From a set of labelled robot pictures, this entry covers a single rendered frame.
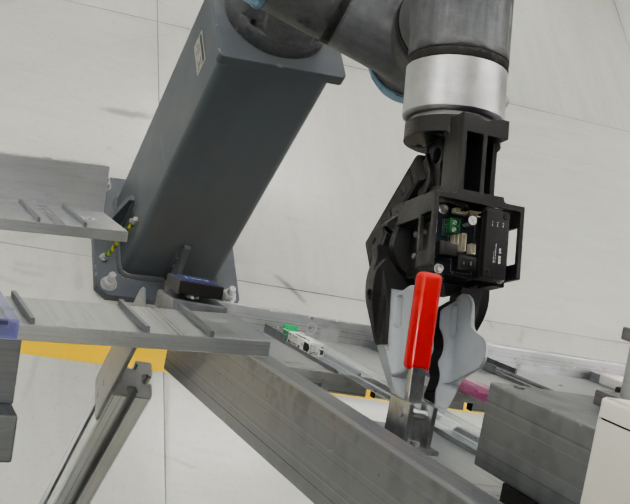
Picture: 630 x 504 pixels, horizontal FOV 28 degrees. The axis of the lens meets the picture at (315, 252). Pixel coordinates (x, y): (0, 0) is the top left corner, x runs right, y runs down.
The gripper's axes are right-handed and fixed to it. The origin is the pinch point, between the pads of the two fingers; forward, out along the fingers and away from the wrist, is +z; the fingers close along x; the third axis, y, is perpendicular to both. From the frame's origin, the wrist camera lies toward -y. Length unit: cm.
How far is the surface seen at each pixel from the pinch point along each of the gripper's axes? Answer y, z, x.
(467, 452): 10.6, 3.7, -1.5
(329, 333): -31.4, -8.2, 5.4
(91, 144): -135, -49, -2
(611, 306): -127, -35, 104
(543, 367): -31.5, -7.9, 29.8
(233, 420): -11.1, 2.3, -10.0
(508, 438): 23.2, 3.3, -6.0
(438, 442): 8.7, 3.2, -2.6
